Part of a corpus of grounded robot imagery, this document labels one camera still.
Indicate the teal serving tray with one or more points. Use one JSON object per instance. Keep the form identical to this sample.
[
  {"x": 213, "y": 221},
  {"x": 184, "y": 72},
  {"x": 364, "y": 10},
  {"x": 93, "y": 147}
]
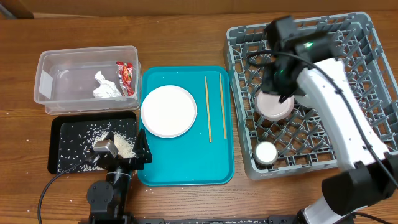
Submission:
[{"x": 190, "y": 159}]

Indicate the white rice pile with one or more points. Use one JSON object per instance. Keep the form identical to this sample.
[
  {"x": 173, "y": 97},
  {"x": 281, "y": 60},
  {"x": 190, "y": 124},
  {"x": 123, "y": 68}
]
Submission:
[{"x": 76, "y": 139}]

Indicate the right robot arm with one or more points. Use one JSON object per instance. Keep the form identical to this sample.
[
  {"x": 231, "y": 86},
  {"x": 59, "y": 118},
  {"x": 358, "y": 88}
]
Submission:
[{"x": 307, "y": 66}]

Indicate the small white cup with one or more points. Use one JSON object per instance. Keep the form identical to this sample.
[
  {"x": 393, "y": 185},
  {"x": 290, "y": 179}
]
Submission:
[{"x": 265, "y": 153}]

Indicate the grey bowl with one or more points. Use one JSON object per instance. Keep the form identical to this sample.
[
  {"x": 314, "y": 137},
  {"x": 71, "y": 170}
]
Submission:
[{"x": 304, "y": 101}]

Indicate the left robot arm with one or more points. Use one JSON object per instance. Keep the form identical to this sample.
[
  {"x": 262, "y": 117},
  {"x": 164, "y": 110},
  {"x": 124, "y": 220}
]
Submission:
[{"x": 107, "y": 198}]

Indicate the white napkin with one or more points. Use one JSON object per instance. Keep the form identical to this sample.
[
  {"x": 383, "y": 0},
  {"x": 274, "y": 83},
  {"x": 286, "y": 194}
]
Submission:
[{"x": 106, "y": 89}]

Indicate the clear plastic bin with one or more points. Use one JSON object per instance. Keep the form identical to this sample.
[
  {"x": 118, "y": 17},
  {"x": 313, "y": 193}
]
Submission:
[{"x": 65, "y": 79}]

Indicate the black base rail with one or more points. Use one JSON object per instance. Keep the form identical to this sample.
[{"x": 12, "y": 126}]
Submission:
[{"x": 275, "y": 219}]

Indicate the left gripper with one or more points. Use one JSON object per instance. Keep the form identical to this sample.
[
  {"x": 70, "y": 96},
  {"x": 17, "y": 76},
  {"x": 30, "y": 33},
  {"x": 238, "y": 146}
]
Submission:
[{"x": 145, "y": 155}]

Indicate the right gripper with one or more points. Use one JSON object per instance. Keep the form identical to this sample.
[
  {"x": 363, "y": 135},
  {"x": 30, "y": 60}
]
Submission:
[{"x": 277, "y": 90}]

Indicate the wooden chopstick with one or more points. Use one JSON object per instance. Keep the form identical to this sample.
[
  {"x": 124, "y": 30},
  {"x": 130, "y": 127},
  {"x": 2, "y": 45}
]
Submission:
[
  {"x": 208, "y": 110},
  {"x": 222, "y": 107}
]

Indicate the grey dishwasher rack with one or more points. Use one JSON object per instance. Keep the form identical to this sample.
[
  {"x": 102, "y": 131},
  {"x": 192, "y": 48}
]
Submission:
[{"x": 300, "y": 139}]

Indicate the black plastic tray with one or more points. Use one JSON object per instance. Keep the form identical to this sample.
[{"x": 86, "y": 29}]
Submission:
[{"x": 59, "y": 121}]

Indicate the red foil snack wrapper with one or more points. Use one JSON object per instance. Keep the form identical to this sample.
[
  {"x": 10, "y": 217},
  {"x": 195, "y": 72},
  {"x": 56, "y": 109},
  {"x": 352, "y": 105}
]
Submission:
[{"x": 125, "y": 76}]

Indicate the large white plate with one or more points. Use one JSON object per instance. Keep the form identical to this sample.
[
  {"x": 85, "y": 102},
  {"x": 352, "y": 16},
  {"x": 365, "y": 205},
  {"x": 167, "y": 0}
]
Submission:
[{"x": 168, "y": 111}]

